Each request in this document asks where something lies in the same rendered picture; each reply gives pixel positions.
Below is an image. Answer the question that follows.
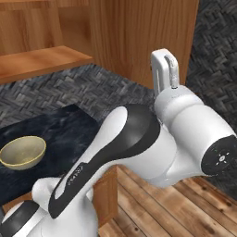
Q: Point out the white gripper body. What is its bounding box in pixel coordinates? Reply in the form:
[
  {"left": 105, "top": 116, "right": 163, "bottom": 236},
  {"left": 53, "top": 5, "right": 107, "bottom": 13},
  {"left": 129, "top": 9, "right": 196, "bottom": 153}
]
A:
[{"left": 150, "top": 47, "right": 181, "bottom": 97}]

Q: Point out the tall wooden cabinet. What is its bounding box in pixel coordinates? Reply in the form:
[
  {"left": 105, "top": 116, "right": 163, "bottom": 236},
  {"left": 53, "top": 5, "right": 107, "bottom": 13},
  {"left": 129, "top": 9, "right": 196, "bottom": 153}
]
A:
[{"left": 88, "top": 0, "right": 200, "bottom": 91}]

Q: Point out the beige pot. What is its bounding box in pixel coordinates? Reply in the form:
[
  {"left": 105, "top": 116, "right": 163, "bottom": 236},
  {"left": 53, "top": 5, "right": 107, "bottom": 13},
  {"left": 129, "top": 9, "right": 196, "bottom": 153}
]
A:
[{"left": 0, "top": 135, "right": 47, "bottom": 171}]

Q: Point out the wooden wall cabinet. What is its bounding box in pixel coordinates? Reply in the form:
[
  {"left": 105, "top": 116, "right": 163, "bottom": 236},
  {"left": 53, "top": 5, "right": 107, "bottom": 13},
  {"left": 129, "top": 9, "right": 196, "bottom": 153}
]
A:
[{"left": 0, "top": 0, "right": 94, "bottom": 85}]

